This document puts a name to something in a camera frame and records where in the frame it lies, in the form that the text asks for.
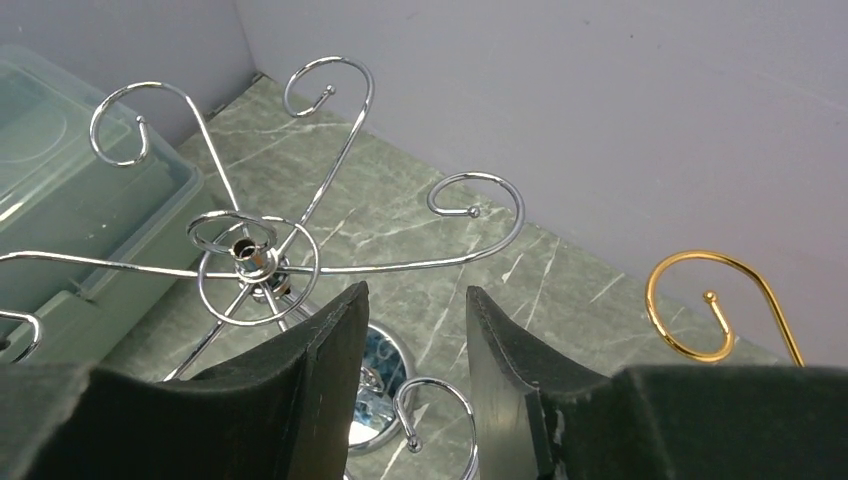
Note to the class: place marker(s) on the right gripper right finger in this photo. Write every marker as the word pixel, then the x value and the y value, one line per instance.
pixel 541 415

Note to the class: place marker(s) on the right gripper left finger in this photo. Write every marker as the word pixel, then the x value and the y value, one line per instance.
pixel 281 410

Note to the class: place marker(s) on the clear plastic storage box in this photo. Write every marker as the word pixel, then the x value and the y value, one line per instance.
pixel 58 196

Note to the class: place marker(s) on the gold wire glass rack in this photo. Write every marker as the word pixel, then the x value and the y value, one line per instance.
pixel 711 298

